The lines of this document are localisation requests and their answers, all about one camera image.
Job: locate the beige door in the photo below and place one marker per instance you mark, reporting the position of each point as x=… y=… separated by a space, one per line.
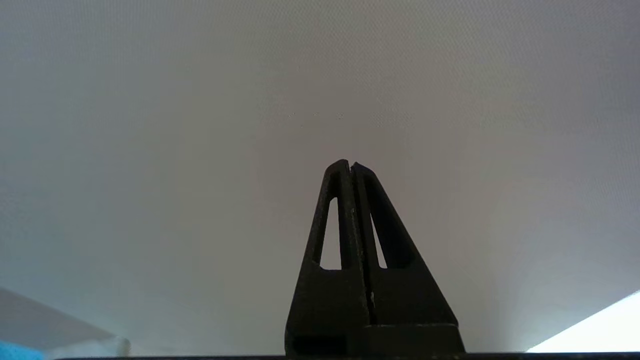
x=250 y=100

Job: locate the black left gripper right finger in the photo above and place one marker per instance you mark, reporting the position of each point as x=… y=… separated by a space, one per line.
x=415 y=310

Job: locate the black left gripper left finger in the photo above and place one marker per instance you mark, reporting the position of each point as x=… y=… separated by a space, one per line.
x=325 y=310

